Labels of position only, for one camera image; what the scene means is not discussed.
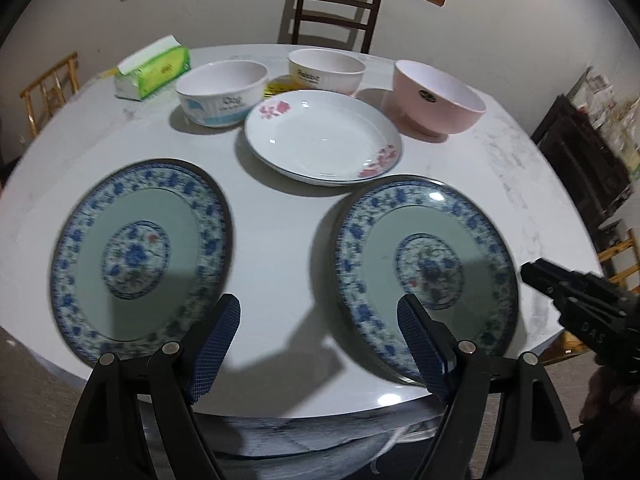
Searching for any dark wooden cabinet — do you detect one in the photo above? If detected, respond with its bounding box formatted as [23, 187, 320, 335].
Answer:
[531, 95, 632, 276]

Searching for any pink bowl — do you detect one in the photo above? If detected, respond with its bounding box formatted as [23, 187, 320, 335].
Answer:
[392, 59, 487, 138]

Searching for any dark wooden chair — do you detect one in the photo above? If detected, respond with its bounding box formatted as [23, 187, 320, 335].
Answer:
[291, 0, 385, 54]

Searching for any green tissue pack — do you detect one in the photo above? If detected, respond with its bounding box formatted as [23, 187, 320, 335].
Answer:
[114, 35, 192, 101]

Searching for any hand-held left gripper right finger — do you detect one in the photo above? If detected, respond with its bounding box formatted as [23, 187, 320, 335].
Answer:
[396, 294, 583, 480]

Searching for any blue floral plate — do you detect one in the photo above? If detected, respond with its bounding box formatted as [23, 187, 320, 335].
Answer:
[50, 158, 235, 368]
[334, 175, 518, 386]

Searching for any bamboo chair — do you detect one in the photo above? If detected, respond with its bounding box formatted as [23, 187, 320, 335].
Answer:
[20, 51, 81, 138]
[597, 229, 640, 293]

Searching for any white bowl with blue print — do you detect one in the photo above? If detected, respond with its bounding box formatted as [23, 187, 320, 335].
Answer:
[175, 60, 269, 129]

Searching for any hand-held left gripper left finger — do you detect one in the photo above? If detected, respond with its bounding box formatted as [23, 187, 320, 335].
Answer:
[59, 294, 242, 480]

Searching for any white plate with pink flowers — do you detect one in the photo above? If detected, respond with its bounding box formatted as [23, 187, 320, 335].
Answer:
[244, 89, 403, 187]

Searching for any pile of papers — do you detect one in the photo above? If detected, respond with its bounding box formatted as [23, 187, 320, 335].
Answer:
[585, 67, 640, 181]

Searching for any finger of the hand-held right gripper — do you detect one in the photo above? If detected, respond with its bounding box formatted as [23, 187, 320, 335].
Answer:
[520, 258, 573, 306]

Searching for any white bowl with yellow print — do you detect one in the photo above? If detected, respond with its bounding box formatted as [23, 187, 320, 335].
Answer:
[288, 48, 367, 97]

